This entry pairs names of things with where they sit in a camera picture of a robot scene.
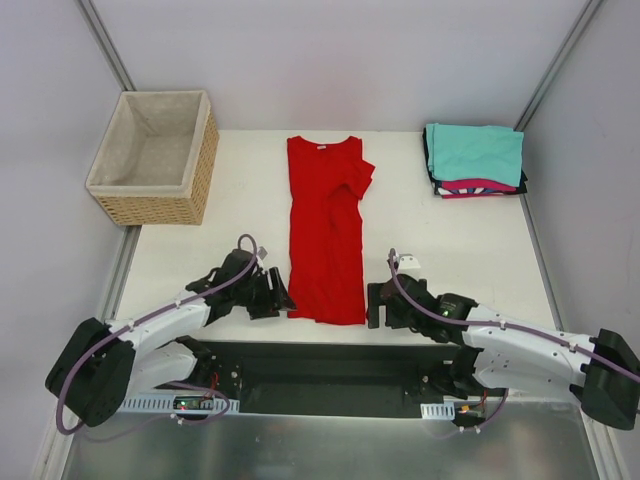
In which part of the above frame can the red t shirt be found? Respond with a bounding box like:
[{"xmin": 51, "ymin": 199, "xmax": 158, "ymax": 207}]
[{"xmin": 287, "ymin": 136, "xmax": 375, "ymax": 326}]

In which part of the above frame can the pink t shirt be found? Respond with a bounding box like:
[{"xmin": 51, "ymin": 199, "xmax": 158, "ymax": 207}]
[{"xmin": 434, "ymin": 179, "xmax": 517, "ymax": 198}]

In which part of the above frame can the wicker basket with cloth liner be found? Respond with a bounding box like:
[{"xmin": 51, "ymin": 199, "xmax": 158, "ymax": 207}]
[{"xmin": 86, "ymin": 90, "xmax": 219, "ymax": 226}]

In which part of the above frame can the black t shirt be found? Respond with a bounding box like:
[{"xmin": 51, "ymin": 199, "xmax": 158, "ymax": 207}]
[{"xmin": 422, "ymin": 127, "xmax": 528, "ymax": 198}]

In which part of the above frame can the teal t shirt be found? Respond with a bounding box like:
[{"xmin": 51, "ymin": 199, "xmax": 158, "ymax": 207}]
[{"xmin": 425, "ymin": 123, "xmax": 524, "ymax": 187}]

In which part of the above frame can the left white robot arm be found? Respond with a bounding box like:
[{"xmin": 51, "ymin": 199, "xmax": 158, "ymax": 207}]
[{"xmin": 45, "ymin": 248, "xmax": 297, "ymax": 435}]

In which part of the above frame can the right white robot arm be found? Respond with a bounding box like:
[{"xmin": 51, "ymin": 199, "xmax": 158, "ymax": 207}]
[{"xmin": 367, "ymin": 274, "xmax": 639, "ymax": 431}]

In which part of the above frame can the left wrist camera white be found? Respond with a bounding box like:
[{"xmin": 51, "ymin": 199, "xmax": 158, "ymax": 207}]
[{"xmin": 256, "ymin": 246, "xmax": 268, "ymax": 260}]

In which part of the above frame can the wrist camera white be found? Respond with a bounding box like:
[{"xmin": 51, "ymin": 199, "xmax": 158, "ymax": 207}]
[
  {"xmin": 256, "ymin": 246, "xmax": 268, "ymax": 260},
  {"xmin": 393, "ymin": 254, "xmax": 421, "ymax": 278}
]

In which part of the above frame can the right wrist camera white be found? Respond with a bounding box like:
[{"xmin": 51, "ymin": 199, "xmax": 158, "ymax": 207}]
[{"xmin": 393, "ymin": 254, "xmax": 421, "ymax": 278}]

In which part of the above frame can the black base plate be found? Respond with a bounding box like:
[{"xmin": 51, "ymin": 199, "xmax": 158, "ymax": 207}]
[{"xmin": 149, "ymin": 339, "xmax": 509, "ymax": 416}]

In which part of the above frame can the left aluminium frame post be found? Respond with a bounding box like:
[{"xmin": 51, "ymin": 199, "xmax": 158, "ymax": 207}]
[{"xmin": 75, "ymin": 0, "xmax": 136, "ymax": 92}]

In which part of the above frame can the aluminium frame post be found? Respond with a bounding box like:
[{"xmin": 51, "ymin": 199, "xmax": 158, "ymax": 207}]
[
  {"xmin": 514, "ymin": 0, "xmax": 608, "ymax": 132},
  {"xmin": 75, "ymin": 0, "xmax": 136, "ymax": 92}
]

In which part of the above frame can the right aluminium frame post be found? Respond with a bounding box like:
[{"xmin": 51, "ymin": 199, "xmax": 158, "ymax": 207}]
[{"xmin": 514, "ymin": 0, "xmax": 608, "ymax": 132}]

